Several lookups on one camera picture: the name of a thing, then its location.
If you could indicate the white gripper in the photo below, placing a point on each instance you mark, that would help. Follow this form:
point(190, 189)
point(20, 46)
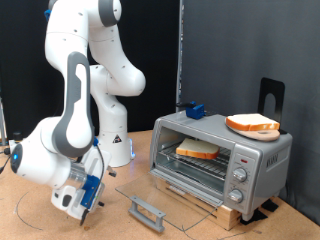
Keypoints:
point(71, 196)

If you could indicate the white bread slice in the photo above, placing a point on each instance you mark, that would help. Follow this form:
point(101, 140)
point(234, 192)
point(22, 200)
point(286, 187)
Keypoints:
point(253, 121)
point(196, 149)

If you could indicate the silver oven knob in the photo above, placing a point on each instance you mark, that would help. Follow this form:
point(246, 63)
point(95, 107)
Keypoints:
point(235, 195)
point(240, 174)

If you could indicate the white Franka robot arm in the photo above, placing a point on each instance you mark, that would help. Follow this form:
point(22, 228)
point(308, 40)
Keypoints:
point(113, 76)

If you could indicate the silver toaster oven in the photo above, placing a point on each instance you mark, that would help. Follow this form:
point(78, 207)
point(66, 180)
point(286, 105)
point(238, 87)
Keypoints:
point(266, 156)

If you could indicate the white power box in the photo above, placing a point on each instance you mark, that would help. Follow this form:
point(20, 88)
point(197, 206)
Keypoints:
point(16, 136)

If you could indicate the slotted wooden block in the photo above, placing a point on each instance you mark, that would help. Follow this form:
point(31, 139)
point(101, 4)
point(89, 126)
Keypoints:
point(230, 216)

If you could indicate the black curtain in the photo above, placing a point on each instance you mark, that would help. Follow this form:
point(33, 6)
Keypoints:
point(20, 66)

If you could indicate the black foam pad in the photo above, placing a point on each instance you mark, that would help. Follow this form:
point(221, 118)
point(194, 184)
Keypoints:
point(270, 205)
point(255, 216)

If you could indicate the vertical metal pole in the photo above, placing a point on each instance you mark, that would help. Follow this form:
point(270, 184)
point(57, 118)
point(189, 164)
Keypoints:
point(180, 50)

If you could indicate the black metal bookend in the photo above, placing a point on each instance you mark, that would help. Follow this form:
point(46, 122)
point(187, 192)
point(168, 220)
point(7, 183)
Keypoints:
point(271, 86)

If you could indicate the grey curtain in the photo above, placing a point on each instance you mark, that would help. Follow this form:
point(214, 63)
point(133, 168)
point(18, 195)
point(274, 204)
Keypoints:
point(250, 40)

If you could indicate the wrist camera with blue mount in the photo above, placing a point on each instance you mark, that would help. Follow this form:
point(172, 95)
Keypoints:
point(89, 191)

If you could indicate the metal frame bar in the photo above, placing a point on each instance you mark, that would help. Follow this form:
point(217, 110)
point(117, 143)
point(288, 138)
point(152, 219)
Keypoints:
point(2, 123)

